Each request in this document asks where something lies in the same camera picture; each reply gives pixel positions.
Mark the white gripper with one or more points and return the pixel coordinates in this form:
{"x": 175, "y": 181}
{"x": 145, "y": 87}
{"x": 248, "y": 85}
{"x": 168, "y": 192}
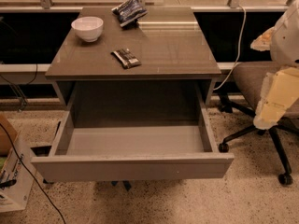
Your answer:
{"x": 286, "y": 44}

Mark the black rxbar chocolate bar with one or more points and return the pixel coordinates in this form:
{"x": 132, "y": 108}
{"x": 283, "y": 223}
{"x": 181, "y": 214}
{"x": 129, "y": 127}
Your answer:
{"x": 127, "y": 59}

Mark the grey drawer cabinet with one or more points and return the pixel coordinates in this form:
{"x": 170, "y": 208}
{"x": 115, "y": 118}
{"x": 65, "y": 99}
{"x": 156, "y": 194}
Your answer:
{"x": 168, "y": 42}

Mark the open grey top drawer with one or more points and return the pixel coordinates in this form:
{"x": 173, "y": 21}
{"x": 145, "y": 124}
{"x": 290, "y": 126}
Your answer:
{"x": 127, "y": 131}

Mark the grey office chair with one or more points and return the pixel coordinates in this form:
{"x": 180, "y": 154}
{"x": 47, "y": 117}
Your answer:
{"x": 249, "y": 77}

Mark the dark blue chip bag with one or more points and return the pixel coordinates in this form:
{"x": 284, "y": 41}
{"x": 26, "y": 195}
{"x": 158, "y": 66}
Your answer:
{"x": 129, "y": 11}

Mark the white ceramic bowl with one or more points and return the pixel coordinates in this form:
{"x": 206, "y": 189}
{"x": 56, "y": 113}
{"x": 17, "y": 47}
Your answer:
{"x": 88, "y": 29}

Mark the brown cardboard box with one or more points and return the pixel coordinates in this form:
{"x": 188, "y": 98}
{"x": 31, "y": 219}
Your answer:
{"x": 7, "y": 135}

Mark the white cardboard box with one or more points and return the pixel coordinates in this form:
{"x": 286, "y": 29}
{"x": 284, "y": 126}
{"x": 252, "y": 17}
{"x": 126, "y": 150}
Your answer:
{"x": 15, "y": 197}

